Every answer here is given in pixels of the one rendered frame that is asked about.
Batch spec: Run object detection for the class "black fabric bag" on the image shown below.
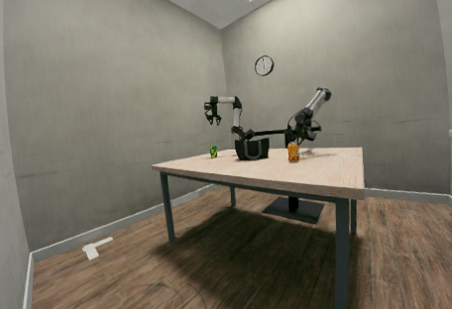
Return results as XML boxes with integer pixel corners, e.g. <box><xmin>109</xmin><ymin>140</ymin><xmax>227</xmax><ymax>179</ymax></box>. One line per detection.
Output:
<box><xmin>235</xmin><ymin>138</ymin><xmax>270</xmax><ymax>160</ymax></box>

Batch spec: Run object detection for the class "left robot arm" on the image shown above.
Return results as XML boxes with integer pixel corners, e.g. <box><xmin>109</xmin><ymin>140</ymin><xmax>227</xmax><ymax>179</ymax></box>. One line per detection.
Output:
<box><xmin>283</xmin><ymin>87</ymin><xmax>331</xmax><ymax>139</ymax></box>

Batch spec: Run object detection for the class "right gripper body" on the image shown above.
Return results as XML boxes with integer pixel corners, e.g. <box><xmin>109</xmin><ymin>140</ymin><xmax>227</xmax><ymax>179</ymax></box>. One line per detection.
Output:
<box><xmin>205</xmin><ymin>110</ymin><xmax>221</xmax><ymax>118</ymax></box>

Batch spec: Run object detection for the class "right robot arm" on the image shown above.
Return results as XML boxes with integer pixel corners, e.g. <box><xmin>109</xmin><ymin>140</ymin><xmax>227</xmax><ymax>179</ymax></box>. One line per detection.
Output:
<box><xmin>204</xmin><ymin>96</ymin><xmax>252</xmax><ymax>141</ymax></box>

